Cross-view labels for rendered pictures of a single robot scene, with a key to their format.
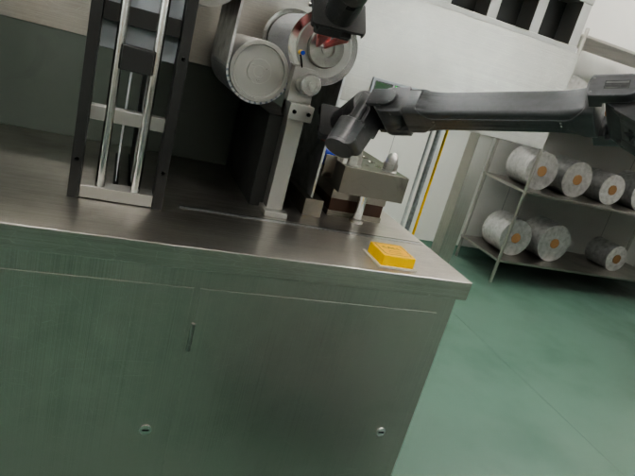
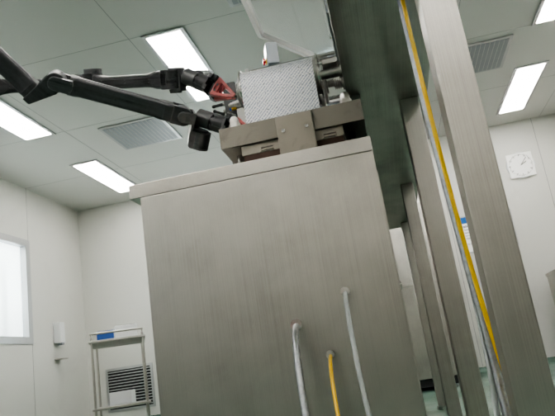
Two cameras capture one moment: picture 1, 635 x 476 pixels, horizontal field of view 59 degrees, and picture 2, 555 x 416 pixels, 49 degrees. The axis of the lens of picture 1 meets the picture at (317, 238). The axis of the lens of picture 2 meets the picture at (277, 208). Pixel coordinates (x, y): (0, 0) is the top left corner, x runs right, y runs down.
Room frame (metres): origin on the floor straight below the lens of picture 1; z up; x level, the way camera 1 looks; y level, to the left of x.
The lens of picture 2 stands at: (2.20, -1.44, 0.36)
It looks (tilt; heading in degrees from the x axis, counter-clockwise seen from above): 15 degrees up; 122
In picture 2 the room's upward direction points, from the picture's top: 9 degrees counter-clockwise
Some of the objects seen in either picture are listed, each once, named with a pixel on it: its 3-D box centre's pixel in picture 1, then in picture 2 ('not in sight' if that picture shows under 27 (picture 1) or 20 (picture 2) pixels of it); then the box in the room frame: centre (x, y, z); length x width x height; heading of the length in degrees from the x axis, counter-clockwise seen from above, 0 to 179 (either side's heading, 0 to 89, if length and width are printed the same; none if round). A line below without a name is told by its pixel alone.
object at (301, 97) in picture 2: (316, 111); (282, 116); (1.33, 0.08, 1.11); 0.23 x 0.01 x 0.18; 23
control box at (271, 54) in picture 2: not in sight; (269, 56); (1.01, 0.61, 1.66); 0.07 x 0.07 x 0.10; 40
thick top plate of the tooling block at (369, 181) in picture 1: (344, 162); (294, 134); (1.41, -0.01, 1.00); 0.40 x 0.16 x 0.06; 23
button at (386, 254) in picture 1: (391, 255); not in sight; (1.04, -0.15, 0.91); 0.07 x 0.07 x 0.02; 23
